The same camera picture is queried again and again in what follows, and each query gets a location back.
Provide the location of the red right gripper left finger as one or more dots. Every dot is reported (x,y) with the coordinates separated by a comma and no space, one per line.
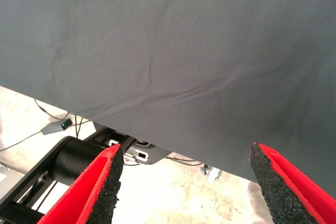
(86,195)

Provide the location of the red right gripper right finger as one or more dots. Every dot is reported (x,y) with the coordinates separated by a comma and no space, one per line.
(286,195)

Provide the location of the grey box with green light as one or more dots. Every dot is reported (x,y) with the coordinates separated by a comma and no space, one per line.
(53,128)

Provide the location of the dark grey table cloth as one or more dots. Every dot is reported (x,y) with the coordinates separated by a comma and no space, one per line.
(157,37)

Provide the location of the small silver metal bracket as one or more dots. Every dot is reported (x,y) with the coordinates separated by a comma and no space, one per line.
(214,174)

